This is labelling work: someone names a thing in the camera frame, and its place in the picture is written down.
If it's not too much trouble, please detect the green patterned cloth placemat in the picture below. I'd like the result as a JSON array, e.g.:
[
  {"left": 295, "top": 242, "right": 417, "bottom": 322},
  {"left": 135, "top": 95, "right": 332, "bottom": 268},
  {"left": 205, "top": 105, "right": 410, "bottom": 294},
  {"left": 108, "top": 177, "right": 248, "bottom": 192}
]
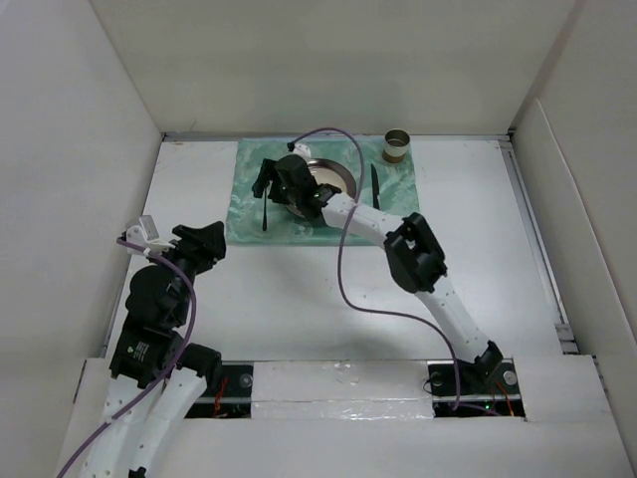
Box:
[{"left": 226, "top": 136, "right": 420, "bottom": 246}]

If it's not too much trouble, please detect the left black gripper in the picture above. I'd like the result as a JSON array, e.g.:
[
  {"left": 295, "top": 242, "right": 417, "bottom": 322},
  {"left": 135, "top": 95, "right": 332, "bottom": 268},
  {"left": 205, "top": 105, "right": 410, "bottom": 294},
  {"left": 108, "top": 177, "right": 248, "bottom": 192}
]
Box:
[{"left": 147, "top": 220, "right": 225, "bottom": 324}]

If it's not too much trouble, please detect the round plate with dark rim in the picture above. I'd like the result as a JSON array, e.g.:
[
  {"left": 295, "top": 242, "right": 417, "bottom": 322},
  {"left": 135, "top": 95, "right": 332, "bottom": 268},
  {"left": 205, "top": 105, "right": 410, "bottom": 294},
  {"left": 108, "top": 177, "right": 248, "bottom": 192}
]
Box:
[{"left": 286, "top": 158, "right": 356, "bottom": 221}]

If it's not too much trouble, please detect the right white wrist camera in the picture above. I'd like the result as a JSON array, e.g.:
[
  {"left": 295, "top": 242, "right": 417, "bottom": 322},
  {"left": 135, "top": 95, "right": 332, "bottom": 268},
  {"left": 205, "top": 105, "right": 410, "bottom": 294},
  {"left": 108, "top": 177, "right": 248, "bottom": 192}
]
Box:
[{"left": 287, "top": 141, "right": 312, "bottom": 158}]

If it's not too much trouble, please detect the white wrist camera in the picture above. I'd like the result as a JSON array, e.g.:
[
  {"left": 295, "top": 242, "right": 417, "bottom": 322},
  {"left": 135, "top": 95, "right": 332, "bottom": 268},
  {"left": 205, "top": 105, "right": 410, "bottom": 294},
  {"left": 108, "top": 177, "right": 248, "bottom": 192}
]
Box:
[
  {"left": 287, "top": 141, "right": 312, "bottom": 158},
  {"left": 116, "top": 215, "right": 172, "bottom": 256}
]

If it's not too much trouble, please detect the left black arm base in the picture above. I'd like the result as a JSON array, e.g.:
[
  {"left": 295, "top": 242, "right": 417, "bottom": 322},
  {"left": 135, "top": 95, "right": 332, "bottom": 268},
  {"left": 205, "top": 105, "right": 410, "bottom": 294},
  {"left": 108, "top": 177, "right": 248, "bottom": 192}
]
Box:
[{"left": 186, "top": 361, "right": 254, "bottom": 419}]

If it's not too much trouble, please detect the black handled table knife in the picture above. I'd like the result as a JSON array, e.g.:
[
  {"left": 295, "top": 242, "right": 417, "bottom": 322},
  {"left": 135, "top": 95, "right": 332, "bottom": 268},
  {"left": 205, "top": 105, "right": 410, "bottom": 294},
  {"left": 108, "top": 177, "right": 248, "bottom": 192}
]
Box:
[{"left": 370, "top": 164, "right": 380, "bottom": 209}]

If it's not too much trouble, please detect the metal cup with white band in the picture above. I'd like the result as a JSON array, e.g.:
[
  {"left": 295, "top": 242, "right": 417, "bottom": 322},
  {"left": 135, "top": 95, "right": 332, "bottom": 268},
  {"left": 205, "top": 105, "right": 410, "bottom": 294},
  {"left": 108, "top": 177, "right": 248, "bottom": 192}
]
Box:
[{"left": 382, "top": 128, "right": 410, "bottom": 164}]

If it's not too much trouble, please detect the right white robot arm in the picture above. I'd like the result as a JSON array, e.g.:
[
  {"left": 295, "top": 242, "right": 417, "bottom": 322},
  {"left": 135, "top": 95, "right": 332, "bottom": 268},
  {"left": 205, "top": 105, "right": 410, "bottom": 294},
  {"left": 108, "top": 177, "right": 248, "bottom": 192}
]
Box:
[{"left": 252, "top": 154, "right": 503, "bottom": 392}]

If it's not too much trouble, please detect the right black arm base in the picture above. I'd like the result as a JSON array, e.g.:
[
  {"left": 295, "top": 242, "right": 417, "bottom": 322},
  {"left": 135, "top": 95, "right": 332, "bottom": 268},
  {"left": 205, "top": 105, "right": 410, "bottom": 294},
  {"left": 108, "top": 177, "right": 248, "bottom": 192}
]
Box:
[{"left": 422, "top": 358, "right": 526, "bottom": 418}]

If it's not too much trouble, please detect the aluminium table edge rail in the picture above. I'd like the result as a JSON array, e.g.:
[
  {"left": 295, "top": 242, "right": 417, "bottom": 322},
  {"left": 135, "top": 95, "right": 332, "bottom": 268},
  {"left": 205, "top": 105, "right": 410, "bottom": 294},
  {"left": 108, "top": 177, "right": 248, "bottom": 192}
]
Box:
[{"left": 499, "top": 136, "right": 580, "bottom": 356}]

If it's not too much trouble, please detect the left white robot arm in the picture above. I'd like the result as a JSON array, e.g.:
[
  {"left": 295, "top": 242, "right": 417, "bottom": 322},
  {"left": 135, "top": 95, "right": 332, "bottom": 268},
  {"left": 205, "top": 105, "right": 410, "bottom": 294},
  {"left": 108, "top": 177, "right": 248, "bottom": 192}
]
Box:
[{"left": 58, "top": 215, "right": 226, "bottom": 477}]

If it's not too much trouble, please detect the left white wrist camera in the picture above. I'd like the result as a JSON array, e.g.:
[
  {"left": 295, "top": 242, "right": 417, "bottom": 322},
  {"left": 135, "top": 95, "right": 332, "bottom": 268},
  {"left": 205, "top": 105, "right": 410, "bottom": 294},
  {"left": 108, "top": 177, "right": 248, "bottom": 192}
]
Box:
[{"left": 116, "top": 215, "right": 172, "bottom": 256}]

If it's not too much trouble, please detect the black metal fork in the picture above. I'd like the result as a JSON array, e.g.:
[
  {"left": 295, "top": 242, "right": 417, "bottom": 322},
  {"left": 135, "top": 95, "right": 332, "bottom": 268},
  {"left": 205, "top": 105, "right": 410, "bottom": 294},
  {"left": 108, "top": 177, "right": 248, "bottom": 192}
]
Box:
[{"left": 262, "top": 186, "right": 269, "bottom": 232}]

